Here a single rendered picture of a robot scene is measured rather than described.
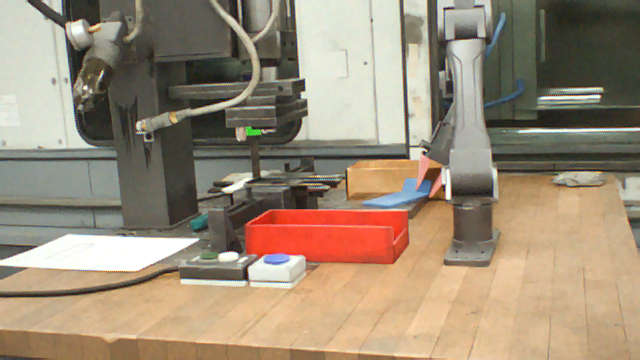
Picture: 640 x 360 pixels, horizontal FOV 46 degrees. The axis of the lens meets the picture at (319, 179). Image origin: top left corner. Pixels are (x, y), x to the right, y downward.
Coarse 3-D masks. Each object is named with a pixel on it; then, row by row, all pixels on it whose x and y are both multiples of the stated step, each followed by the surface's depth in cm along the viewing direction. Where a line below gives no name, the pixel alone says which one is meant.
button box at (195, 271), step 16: (240, 256) 117; (256, 256) 117; (160, 272) 119; (192, 272) 114; (208, 272) 114; (224, 272) 113; (240, 272) 112; (80, 288) 113; (96, 288) 114; (112, 288) 115
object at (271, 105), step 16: (272, 64) 144; (272, 80) 145; (288, 80) 145; (304, 80) 149; (176, 96) 149; (192, 96) 148; (208, 96) 147; (224, 96) 146; (256, 96) 144; (272, 96) 142; (288, 96) 149; (240, 112) 139; (256, 112) 138; (272, 112) 137; (288, 112) 143; (304, 112) 151; (240, 128) 142; (256, 128) 145; (272, 128) 145
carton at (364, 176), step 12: (348, 168) 170; (360, 168) 180; (372, 168) 179; (384, 168) 178; (396, 168) 178; (408, 168) 177; (432, 168) 163; (348, 180) 170; (360, 180) 169; (372, 180) 168; (384, 180) 167; (396, 180) 166; (348, 192) 170; (444, 192) 163
